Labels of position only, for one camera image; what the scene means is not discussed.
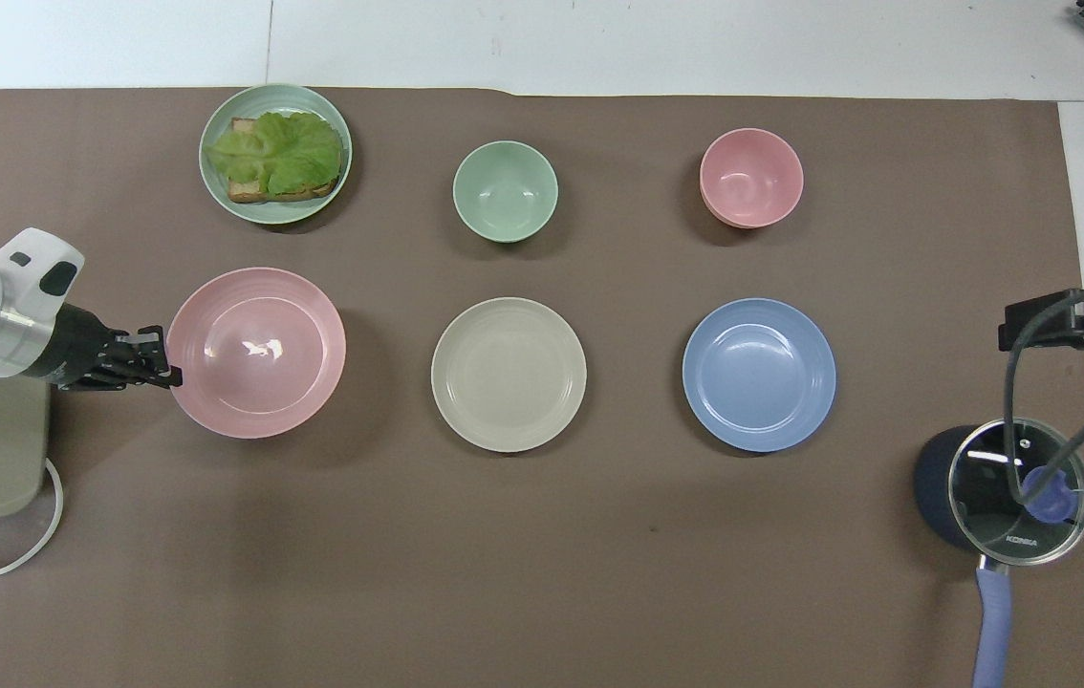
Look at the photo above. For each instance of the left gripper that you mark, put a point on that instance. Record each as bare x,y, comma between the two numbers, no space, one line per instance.
83,349

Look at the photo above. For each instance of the pink plate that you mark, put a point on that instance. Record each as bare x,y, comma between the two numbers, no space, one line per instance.
256,353

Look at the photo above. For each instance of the green plate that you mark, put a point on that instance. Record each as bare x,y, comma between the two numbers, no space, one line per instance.
217,186

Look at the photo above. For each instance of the toast slice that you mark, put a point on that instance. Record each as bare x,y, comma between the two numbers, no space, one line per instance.
246,191

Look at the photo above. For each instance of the glass lid with blue knob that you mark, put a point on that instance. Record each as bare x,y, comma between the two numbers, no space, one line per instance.
982,497

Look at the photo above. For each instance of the green lettuce leaf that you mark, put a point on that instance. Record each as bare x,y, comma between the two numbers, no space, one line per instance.
289,153

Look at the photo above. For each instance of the dark blue saucepan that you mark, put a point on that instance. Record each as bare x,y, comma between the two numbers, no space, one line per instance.
932,487

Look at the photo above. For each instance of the beige plate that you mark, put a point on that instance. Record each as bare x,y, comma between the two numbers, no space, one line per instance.
509,375

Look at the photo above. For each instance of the blue plate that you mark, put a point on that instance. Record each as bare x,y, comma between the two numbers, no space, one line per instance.
759,375

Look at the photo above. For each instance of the green bowl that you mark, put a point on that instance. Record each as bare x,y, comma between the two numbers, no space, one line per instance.
505,191

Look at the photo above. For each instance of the pink bowl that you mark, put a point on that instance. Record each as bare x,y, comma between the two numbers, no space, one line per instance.
751,177

